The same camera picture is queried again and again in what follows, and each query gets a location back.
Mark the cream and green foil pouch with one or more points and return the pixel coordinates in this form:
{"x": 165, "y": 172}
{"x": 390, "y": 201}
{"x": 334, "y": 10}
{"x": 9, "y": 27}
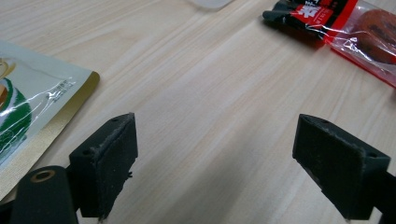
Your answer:
{"x": 34, "y": 102}

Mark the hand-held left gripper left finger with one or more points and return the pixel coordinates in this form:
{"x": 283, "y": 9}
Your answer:
{"x": 102, "y": 161}

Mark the red and black snack packet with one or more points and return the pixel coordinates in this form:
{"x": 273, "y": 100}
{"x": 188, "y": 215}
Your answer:
{"x": 348, "y": 28}

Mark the white plastic container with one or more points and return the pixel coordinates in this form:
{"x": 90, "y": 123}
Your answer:
{"x": 210, "y": 3}

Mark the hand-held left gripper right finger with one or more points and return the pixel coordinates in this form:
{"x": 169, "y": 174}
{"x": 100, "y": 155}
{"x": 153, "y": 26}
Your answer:
{"x": 339, "y": 168}

